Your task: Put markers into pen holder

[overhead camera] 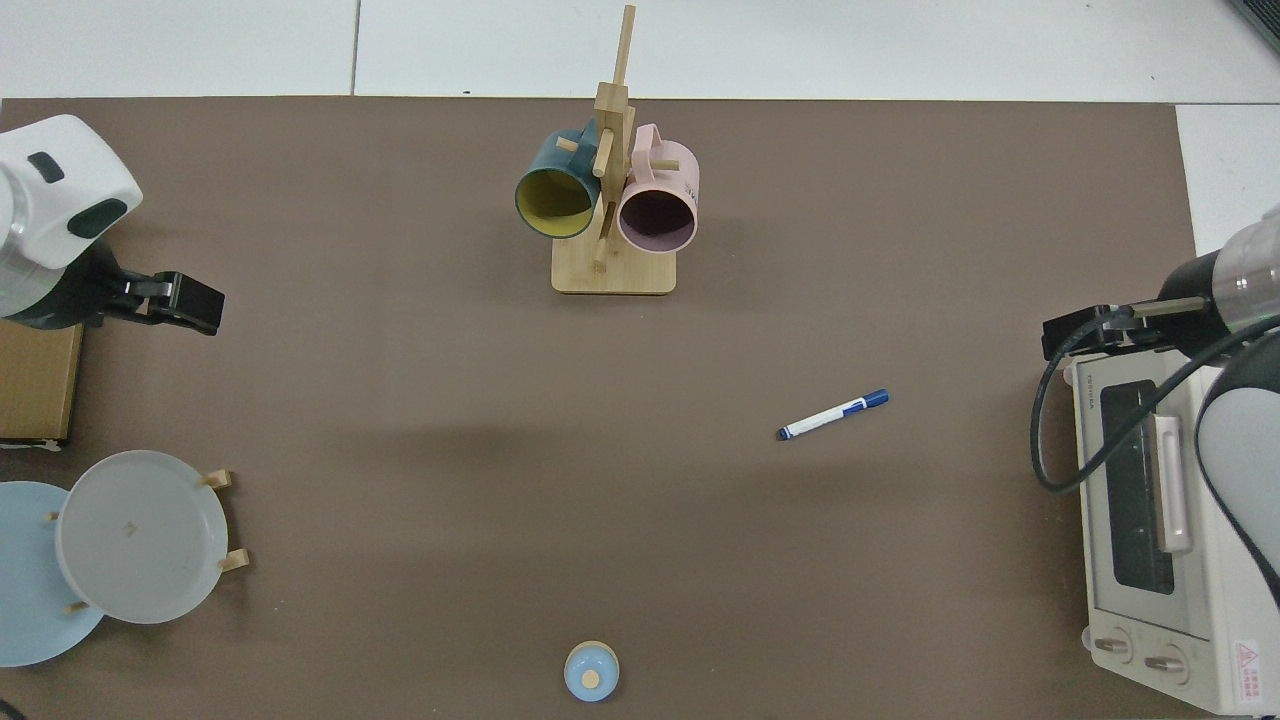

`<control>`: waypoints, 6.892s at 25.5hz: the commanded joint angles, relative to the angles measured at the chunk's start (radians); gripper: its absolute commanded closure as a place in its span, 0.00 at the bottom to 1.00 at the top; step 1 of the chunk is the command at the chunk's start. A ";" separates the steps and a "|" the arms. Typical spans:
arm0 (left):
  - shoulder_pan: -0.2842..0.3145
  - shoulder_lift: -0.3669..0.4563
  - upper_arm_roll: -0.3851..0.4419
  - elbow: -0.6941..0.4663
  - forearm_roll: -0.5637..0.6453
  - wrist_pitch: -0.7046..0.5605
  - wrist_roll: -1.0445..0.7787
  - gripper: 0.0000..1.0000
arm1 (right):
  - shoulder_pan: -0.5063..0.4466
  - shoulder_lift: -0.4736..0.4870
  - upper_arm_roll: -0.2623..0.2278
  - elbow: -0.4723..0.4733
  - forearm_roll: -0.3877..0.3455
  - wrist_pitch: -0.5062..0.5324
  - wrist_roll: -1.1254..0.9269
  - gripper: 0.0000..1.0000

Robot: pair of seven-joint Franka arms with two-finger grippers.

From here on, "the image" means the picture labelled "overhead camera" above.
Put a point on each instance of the grey plate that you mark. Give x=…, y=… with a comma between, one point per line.
x=140, y=540

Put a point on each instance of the light blue plate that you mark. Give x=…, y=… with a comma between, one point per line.
x=30, y=600

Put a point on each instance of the pale toaster oven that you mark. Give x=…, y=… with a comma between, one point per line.
x=1088, y=520

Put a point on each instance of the pink cup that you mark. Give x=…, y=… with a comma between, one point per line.
x=680, y=170

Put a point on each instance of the dark grey flat device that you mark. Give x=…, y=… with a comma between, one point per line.
x=1262, y=18

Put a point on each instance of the wooden cup stand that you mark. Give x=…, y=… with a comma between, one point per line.
x=615, y=275

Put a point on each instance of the wooden plate rack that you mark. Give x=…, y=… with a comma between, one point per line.
x=237, y=560

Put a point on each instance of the blue and white marker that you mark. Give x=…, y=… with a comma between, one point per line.
x=830, y=415

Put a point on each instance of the dark teal cup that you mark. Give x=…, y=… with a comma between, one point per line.
x=545, y=158

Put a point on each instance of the brown table cloth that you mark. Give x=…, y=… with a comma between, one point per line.
x=400, y=400

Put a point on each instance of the small blue round thing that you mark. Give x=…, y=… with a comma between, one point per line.
x=580, y=665

